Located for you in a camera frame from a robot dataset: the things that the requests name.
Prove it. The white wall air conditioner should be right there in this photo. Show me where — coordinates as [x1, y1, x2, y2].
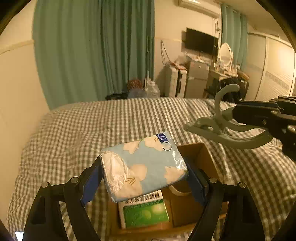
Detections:
[178, 0, 222, 18]

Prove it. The white louvered wardrobe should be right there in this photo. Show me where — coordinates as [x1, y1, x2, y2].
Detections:
[243, 32, 295, 101]

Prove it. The large green curtain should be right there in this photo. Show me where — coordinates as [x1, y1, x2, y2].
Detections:
[33, 1, 155, 109]

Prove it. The green 999 medicine box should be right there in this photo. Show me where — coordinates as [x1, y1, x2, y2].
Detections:
[118, 190, 170, 229]

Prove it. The white oval vanity mirror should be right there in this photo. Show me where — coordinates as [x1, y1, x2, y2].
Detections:
[218, 43, 233, 67]

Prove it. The grey checkered bed duvet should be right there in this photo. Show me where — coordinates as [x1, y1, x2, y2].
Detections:
[7, 98, 295, 240]

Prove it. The silver mini fridge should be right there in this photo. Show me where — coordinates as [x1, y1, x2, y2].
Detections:
[185, 61, 209, 98]

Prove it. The open cardboard box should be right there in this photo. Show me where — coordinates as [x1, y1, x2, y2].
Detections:
[106, 143, 220, 240]

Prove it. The white suitcase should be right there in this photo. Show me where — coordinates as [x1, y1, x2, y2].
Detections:
[165, 65, 187, 98]

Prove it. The clear water jug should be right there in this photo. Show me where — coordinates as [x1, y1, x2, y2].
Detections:
[144, 79, 161, 98]

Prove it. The brown patterned bag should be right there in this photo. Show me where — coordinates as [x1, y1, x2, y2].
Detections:
[127, 78, 144, 92]

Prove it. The black backpack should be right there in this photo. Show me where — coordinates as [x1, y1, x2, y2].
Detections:
[215, 77, 246, 104]

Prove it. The small green window curtain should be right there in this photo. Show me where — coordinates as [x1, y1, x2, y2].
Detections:
[221, 4, 248, 70]

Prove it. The black wall television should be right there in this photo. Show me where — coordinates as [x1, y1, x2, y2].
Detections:
[185, 28, 219, 56]

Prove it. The blue floral tissue pack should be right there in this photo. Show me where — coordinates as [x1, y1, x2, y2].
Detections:
[100, 132, 188, 203]

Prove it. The round metal tin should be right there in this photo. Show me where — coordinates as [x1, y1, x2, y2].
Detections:
[169, 179, 192, 196]

